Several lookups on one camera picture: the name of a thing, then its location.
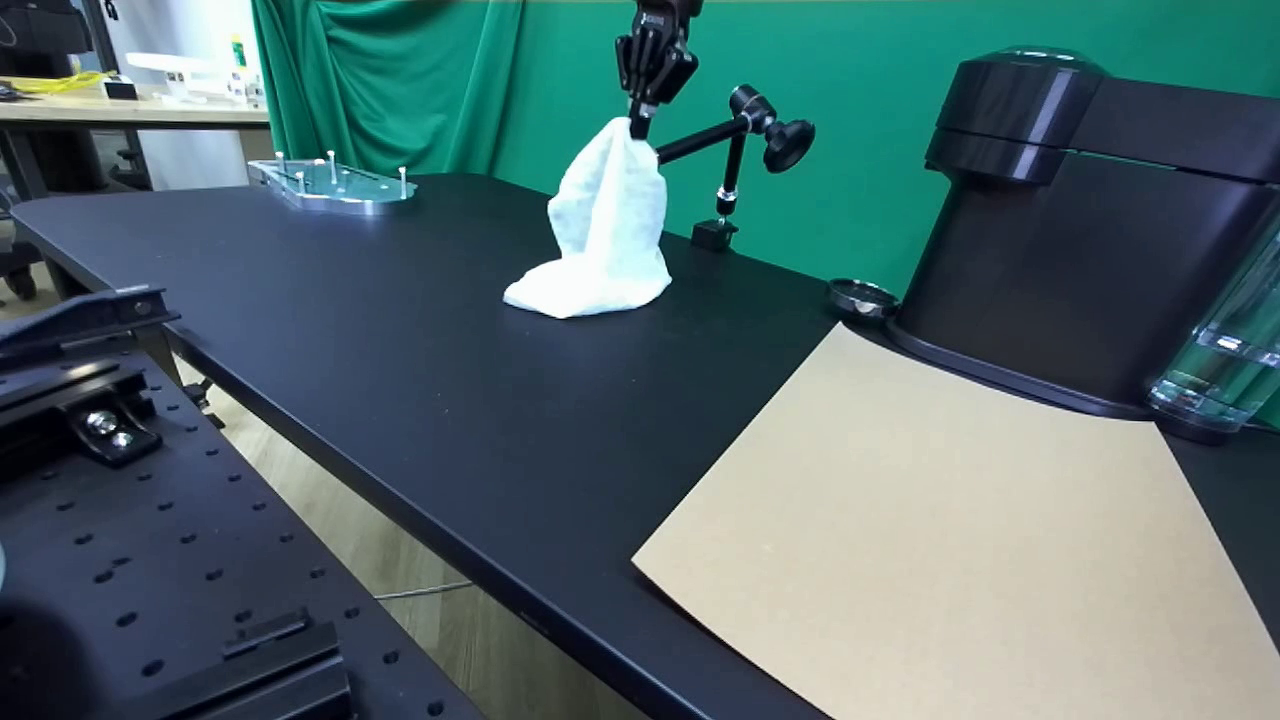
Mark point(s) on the black coffee machine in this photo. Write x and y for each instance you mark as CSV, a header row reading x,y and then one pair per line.
x,y
1088,220

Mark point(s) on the small black round cap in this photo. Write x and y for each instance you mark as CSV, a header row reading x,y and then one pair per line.
x,y
861,303

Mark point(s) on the tan cardboard sheet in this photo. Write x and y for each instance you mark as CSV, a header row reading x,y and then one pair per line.
x,y
893,541

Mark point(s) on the wooden background desk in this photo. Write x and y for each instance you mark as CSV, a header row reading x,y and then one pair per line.
x,y
129,115

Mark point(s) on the white cloth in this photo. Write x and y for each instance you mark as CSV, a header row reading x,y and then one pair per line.
x,y
604,220

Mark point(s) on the black perforated breadboard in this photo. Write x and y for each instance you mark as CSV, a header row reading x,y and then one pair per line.
x,y
148,575

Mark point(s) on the black clamp bracket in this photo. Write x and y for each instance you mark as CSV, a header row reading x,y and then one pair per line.
x,y
81,363

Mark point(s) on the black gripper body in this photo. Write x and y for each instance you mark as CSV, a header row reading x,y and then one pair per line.
x,y
663,26

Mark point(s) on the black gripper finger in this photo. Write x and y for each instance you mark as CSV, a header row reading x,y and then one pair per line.
x,y
673,73
634,86

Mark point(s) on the green backdrop curtain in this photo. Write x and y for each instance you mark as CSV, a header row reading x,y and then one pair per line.
x,y
516,86

